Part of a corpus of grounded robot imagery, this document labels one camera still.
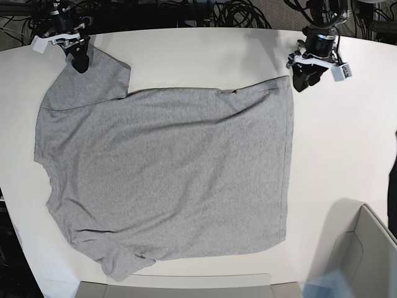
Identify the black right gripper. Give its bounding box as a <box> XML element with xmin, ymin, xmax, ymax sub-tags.
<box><xmin>62</xmin><ymin>35</ymin><xmax>92</xmax><ymax>74</ymax></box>

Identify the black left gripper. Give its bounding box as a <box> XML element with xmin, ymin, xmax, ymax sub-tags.
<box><xmin>290</xmin><ymin>34</ymin><xmax>338</xmax><ymax>93</ymax></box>

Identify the grey T-shirt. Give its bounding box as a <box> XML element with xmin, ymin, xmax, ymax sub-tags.
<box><xmin>34</xmin><ymin>48</ymin><xmax>293</xmax><ymax>282</ymax></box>

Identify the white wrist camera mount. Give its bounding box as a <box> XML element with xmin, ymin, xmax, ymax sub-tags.
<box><xmin>30</xmin><ymin>33</ymin><xmax>83</xmax><ymax>53</ymax></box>
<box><xmin>286</xmin><ymin>53</ymin><xmax>352</xmax><ymax>82</ymax></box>

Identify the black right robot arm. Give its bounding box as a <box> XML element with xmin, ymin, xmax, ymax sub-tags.
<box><xmin>31</xmin><ymin>1</ymin><xmax>272</xmax><ymax>73</ymax></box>

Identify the black cable bundle background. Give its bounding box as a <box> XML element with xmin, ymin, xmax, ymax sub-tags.
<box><xmin>173</xmin><ymin>0</ymin><xmax>274</xmax><ymax>30</ymax></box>

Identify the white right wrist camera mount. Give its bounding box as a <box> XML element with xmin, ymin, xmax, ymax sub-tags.
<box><xmin>30</xmin><ymin>33</ymin><xmax>83</xmax><ymax>53</ymax></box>

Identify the grey chair right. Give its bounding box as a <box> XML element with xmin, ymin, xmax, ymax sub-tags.
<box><xmin>323</xmin><ymin>204</ymin><xmax>396</xmax><ymax>297</ymax></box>

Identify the grey chair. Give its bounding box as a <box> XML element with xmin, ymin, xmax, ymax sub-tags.
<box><xmin>323</xmin><ymin>204</ymin><xmax>396</xmax><ymax>297</ymax></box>
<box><xmin>75</xmin><ymin>274</ymin><xmax>303</xmax><ymax>297</ymax></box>

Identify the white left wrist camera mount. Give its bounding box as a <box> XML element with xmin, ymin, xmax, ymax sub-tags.
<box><xmin>286</xmin><ymin>53</ymin><xmax>352</xmax><ymax>82</ymax></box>

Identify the grey chair bottom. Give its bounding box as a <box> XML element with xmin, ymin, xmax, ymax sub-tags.
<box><xmin>75</xmin><ymin>274</ymin><xmax>303</xmax><ymax>297</ymax></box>

